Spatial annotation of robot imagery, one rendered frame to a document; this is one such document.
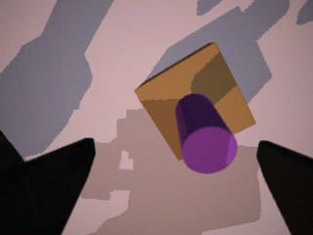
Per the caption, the tan square block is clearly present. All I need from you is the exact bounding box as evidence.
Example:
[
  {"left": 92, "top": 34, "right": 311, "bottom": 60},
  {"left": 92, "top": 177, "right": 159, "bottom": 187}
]
[{"left": 134, "top": 42, "right": 256, "bottom": 162}]

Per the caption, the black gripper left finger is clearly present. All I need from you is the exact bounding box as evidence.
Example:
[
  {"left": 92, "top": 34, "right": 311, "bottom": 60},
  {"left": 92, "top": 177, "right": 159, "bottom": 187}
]
[{"left": 0, "top": 138, "right": 96, "bottom": 235}]

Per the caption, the purple cylinder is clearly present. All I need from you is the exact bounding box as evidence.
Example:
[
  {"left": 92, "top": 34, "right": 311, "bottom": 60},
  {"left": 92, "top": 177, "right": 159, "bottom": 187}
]
[{"left": 175, "top": 93, "right": 238, "bottom": 174}]

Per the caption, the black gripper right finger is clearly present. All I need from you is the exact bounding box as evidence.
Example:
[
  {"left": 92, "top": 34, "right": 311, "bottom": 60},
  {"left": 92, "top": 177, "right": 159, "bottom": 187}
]
[{"left": 256, "top": 140, "right": 313, "bottom": 235}]

